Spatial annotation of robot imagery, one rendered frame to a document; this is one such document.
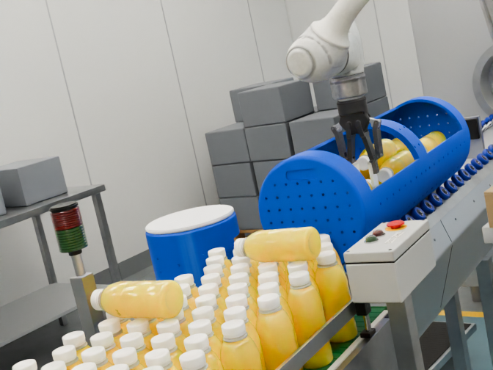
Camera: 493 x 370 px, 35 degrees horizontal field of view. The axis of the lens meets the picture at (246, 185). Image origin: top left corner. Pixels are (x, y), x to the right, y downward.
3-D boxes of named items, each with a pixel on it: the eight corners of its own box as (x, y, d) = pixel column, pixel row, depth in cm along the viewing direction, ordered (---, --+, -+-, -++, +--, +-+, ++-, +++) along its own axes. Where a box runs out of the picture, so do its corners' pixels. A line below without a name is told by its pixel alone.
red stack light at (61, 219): (89, 221, 173) (84, 204, 172) (69, 230, 168) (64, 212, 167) (68, 222, 176) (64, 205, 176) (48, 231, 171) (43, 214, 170)
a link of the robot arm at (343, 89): (337, 75, 206) (342, 98, 207) (323, 81, 199) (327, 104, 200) (370, 70, 201) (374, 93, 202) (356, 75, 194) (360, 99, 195)
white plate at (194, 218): (188, 230, 225) (189, 235, 225) (251, 203, 245) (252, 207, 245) (126, 230, 244) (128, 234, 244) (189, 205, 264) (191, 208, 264)
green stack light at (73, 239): (95, 243, 174) (89, 222, 173) (74, 252, 168) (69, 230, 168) (73, 244, 177) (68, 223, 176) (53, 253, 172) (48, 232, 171)
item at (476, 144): (486, 156, 297) (480, 114, 295) (483, 158, 294) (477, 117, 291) (460, 158, 303) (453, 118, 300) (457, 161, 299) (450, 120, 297)
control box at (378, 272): (436, 266, 160) (428, 217, 159) (402, 303, 144) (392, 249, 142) (390, 267, 166) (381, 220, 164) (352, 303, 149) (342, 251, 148)
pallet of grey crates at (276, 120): (409, 213, 612) (382, 61, 592) (359, 247, 551) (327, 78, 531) (284, 218, 687) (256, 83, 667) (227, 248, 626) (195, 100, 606)
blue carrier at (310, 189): (477, 178, 255) (464, 90, 250) (374, 271, 183) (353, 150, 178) (393, 183, 270) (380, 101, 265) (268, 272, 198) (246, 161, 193)
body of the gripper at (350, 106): (371, 92, 202) (378, 128, 203) (341, 98, 206) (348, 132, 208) (360, 98, 196) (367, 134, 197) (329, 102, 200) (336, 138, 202)
